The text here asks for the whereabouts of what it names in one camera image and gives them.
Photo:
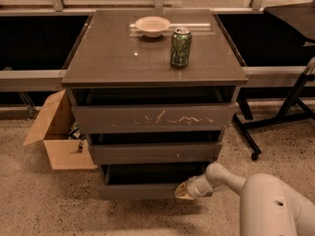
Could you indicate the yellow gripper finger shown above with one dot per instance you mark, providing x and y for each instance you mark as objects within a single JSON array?
[{"x": 182, "y": 193}]

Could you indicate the open cardboard box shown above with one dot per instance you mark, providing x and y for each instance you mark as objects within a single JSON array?
[{"x": 52, "y": 127}]

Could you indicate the grey drawer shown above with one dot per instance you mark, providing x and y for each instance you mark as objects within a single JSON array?
[
  {"x": 144, "y": 110},
  {"x": 146, "y": 181},
  {"x": 128, "y": 148}
]

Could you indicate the green soda can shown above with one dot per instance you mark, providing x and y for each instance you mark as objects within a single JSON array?
[{"x": 180, "y": 47}]

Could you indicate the grey middle drawer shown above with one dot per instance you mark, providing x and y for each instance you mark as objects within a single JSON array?
[{"x": 128, "y": 148}]

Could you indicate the metal window railing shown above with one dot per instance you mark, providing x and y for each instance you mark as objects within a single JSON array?
[{"x": 222, "y": 73}]

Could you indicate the grey drawer cabinet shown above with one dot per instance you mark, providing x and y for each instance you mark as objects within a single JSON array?
[{"x": 115, "y": 40}]

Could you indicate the grey top drawer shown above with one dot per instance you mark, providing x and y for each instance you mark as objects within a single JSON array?
[{"x": 144, "y": 110}]

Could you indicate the black rolling stand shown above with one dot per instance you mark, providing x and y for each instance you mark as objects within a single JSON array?
[{"x": 301, "y": 18}]

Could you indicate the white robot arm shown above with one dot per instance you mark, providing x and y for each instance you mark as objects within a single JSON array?
[{"x": 268, "y": 206}]

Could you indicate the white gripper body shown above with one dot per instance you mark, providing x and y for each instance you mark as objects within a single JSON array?
[{"x": 193, "y": 188}]

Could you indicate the grey bottom drawer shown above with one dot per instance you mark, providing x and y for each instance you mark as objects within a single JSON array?
[{"x": 146, "y": 181}]

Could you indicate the white bowl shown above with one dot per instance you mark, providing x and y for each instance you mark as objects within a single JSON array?
[{"x": 152, "y": 26}]

